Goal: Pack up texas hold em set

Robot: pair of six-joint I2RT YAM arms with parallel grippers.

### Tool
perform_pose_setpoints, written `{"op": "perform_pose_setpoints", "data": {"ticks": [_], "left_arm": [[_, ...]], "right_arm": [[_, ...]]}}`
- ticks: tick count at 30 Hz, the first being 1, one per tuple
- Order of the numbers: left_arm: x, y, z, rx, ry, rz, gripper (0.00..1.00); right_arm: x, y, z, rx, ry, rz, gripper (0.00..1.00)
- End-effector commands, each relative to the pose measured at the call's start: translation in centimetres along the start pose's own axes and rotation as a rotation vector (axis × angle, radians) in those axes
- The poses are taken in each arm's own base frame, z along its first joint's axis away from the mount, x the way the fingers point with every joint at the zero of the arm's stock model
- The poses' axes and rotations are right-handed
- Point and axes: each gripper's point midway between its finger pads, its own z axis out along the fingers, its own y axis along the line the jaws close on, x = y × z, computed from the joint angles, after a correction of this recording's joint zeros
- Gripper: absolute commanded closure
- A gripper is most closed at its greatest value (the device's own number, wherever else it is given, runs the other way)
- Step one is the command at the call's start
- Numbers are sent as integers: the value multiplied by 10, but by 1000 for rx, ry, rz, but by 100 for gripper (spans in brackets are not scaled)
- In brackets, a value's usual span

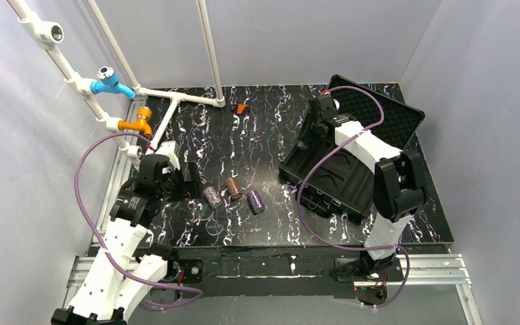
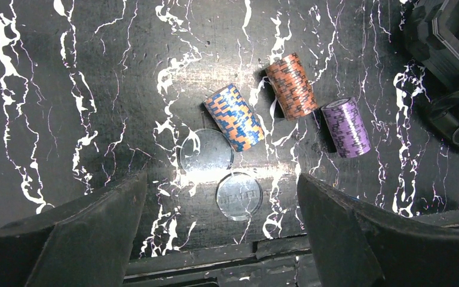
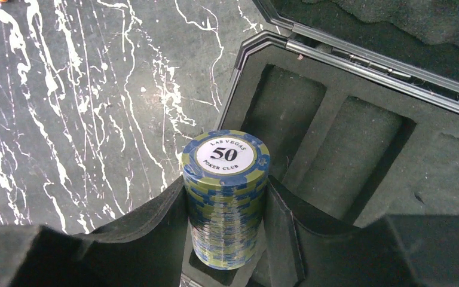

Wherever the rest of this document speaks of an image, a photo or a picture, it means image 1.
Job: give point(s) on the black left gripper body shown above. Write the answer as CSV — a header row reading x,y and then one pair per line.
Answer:
x,y
192,178

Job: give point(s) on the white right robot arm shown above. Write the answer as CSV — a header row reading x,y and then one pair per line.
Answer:
x,y
399,182

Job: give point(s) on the orange grey poker chip stack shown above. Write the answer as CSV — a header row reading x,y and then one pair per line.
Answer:
x,y
233,188

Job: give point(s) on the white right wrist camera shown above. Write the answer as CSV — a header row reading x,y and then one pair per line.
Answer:
x,y
336,104

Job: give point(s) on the clear blank acrylic button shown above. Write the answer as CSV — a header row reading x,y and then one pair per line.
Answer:
x,y
203,214

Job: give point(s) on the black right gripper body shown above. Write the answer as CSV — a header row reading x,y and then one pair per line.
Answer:
x,y
315,119

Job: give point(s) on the purple poker chip stack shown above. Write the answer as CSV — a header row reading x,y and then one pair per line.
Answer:
x,y
255,202

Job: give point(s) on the orange plastic faucet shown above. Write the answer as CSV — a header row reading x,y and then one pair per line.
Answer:
x,y
141,124

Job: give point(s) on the black poker set case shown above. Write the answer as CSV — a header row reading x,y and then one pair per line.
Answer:
x,y
343,183

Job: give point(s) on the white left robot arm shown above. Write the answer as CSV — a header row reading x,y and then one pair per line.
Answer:
x,y
109,293

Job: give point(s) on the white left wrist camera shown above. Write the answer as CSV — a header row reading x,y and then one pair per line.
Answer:
x,y
170,149

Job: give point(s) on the blue plastic faucet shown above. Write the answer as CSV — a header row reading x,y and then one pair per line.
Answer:
x,y
108,82

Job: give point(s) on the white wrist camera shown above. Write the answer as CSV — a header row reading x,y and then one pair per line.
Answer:
x,y
336,104
170,149

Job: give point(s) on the aluminium rail frame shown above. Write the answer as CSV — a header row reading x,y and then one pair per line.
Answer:
x,y
269,253

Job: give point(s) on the clear dealer button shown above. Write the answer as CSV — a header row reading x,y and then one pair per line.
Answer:
x,y
214,227

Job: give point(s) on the small orange black brush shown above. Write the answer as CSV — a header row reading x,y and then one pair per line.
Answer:
x,y
240,109

